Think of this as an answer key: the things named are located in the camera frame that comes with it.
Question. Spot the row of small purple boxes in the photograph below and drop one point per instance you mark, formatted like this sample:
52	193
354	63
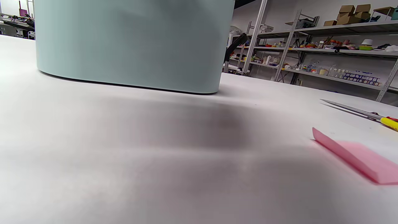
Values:
360	78

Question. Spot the cluttered background workbench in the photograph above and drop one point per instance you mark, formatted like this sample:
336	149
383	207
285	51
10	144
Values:
15	25

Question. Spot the pink waste paper sheet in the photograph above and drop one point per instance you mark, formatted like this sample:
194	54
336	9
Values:
360	155

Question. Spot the pile of cardboard boxes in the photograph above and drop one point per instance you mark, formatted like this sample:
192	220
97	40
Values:
345	17

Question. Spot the grey metal shelving rack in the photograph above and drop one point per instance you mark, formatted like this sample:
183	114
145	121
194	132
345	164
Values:
342	30

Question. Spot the teal plastic box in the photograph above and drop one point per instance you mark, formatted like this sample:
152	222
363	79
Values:
395	14

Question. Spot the mint green lidded bin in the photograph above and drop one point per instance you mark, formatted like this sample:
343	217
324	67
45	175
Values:
130	43

